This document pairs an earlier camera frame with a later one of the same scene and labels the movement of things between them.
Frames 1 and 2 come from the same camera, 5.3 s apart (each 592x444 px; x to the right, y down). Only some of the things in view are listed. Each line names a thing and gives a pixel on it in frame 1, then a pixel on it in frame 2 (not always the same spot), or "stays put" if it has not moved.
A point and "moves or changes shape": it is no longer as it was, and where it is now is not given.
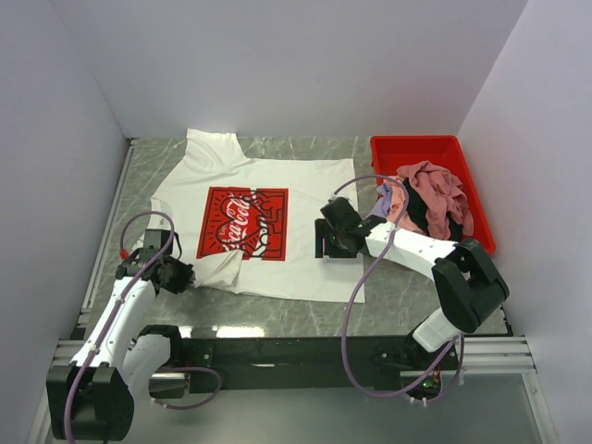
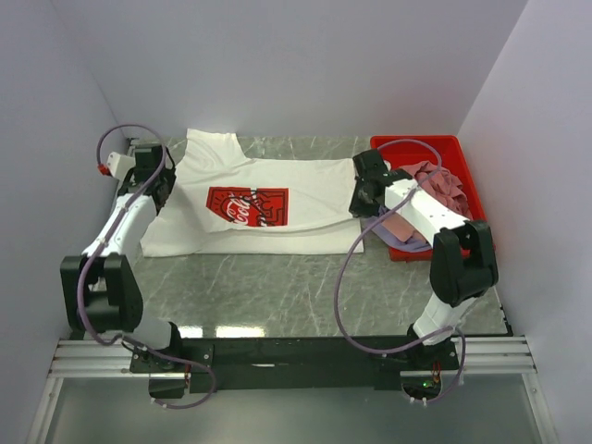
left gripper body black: x=179 y=274 → x=169 y=178
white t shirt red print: x=248 y=225 moves or changes shape
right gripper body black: x=337 y=235 → x=360 y=204
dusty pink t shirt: x=442 y=194 stays put
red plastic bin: x=390 y=152 stays put
